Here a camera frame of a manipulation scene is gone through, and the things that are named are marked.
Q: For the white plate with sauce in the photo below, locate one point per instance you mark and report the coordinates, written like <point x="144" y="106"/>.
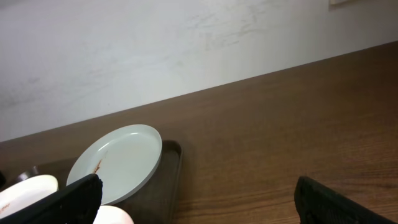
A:
<point x="27" y="192"/>

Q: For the pale green plate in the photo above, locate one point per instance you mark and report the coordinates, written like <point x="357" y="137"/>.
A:
<point x="124" y="159"/>

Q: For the brown serving tray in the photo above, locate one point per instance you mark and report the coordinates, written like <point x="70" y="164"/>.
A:
<point x="153" y="203"/>

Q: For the cream white plate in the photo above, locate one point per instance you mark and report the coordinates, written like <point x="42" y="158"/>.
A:
<point x="112" y="215"/>

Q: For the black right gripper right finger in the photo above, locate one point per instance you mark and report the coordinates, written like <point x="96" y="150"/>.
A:
<point x="317" y="204"/>

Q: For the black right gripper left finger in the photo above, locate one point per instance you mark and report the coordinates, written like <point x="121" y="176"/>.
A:
<point x="77" y="203"/>

